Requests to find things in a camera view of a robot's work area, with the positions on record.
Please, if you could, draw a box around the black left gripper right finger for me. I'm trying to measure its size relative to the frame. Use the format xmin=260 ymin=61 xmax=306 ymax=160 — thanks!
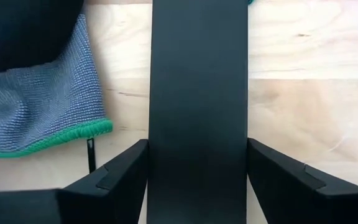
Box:
xmin=247 ymin=138 xmax=358 ymax=224

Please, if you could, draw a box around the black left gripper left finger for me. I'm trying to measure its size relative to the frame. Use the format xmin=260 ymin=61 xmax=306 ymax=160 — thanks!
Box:
xmin=0 ymin=139 xmax=149 ymax=224

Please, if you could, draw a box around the black zip tie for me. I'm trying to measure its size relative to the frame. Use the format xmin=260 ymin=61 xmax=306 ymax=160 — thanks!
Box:
xmin=86 ymin=138 xmax=97 ymax=174

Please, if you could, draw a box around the black work glove grey cuff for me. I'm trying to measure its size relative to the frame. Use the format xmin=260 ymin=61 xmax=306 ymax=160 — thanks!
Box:
xmin=0 ymin=0 xmax=114 ymax=159

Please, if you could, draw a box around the black duct cover strip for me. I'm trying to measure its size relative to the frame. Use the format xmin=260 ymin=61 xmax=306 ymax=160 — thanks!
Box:
xmin=146 ymin=0 xmax=249 ymax=224

